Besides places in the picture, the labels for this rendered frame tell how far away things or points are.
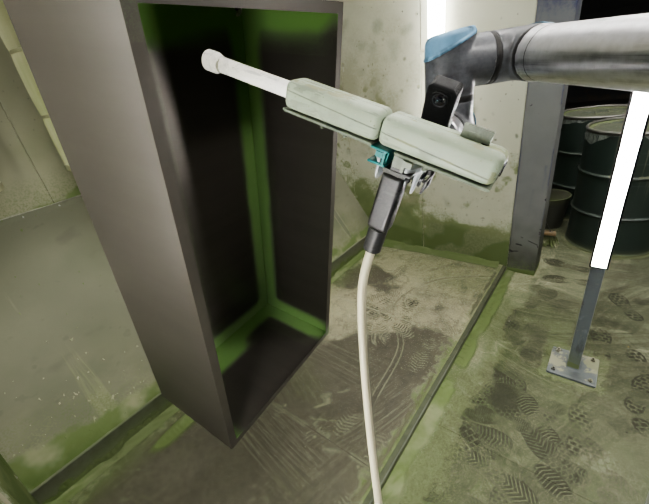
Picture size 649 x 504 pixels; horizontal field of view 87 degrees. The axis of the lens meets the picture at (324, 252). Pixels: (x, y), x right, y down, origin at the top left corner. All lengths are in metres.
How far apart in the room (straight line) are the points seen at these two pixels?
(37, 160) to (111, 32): 1.61
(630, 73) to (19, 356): 2.12
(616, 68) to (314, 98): 0.37
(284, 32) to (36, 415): 1.80
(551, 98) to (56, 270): 2.78
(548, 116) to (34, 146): 2.72
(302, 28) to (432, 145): 0.75
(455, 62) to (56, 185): 1.95
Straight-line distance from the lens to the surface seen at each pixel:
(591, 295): 1.93
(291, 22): 1.16
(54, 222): 2.21
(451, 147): 0.45
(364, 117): 0.48
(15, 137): 2.20
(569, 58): 0.66
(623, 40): 0.60
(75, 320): 2.07
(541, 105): 2.50
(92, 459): 2.09
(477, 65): 0.75
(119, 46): 0.65
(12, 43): 1.97
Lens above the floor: 1.48
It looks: 27 degrees down
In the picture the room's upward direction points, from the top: 9 degrees counter-clockwise
